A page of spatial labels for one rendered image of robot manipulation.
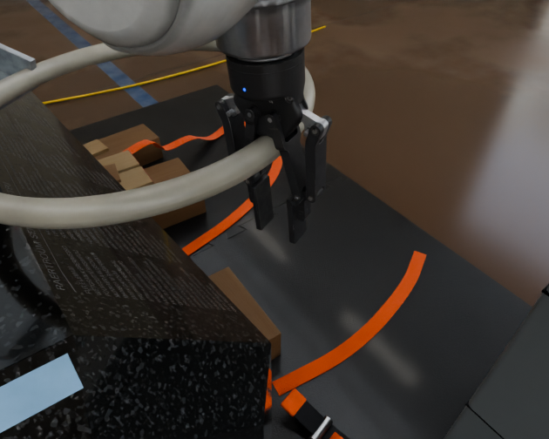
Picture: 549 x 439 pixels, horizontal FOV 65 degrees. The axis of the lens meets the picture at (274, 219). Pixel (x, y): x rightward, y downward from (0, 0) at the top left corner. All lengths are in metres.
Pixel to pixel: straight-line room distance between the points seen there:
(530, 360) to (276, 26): 0.60
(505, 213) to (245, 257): 1.09
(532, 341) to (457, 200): 1.32
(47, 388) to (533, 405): 0.68
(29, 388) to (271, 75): 0.37
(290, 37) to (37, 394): 0.40
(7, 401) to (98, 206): 0.20
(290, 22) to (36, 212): 0.29
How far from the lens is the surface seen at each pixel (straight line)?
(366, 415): 1.31
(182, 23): 0.20
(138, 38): 0.20
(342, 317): 1.46
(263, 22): 0.39
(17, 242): 0.61
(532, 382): 0.80
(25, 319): 0.52
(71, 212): 0.44
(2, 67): 0.85
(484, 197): 2.08
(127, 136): 2.13
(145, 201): 0.42
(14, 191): 0.72
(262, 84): 0.42
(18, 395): 0.50
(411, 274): 1.61
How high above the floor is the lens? 1.20
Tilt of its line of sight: 43 degrees down
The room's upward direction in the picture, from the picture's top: straight up
